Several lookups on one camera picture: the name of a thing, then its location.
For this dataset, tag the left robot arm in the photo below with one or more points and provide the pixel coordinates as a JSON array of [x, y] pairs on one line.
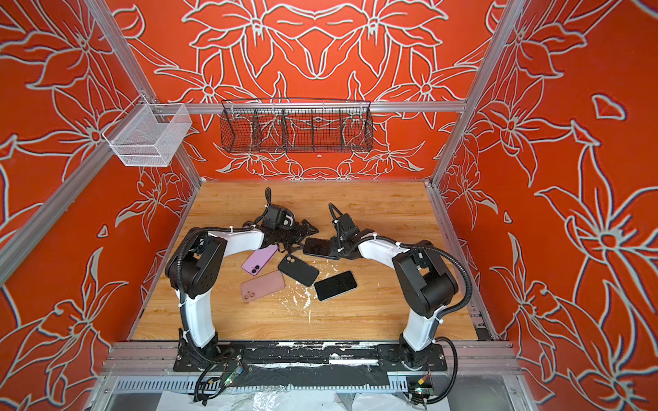
[[194, 267]]

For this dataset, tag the pink phone case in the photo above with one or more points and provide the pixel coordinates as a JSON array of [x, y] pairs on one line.
[[262, 286]]

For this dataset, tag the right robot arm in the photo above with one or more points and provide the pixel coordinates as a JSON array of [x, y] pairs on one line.
[[433, 282]]

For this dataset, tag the black phone case with camera hole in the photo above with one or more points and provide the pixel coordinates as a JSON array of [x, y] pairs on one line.
[[299, 270]]

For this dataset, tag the white cable duct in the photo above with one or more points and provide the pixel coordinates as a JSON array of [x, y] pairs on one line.
[[186, 385]]

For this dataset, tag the black wire basket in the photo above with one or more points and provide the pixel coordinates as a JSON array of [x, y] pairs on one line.
[[296, 126]]

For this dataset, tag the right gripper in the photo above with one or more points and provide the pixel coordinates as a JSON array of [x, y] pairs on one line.
[[334, 240]]

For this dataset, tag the purple phone case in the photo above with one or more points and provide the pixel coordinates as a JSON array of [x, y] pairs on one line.
[[256, 262]]

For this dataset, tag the clear plastic bin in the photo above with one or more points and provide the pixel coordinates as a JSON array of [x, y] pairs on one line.
[[148, 135]]

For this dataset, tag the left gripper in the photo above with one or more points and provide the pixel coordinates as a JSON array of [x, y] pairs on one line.
[[306, 232]]

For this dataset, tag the black phone lower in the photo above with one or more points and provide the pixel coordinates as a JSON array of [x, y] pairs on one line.
[[335, 286]]

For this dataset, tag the dark phone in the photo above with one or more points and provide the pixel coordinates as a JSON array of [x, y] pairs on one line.
[[322, 248]]

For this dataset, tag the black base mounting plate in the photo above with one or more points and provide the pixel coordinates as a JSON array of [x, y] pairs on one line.
[[386, 356]]

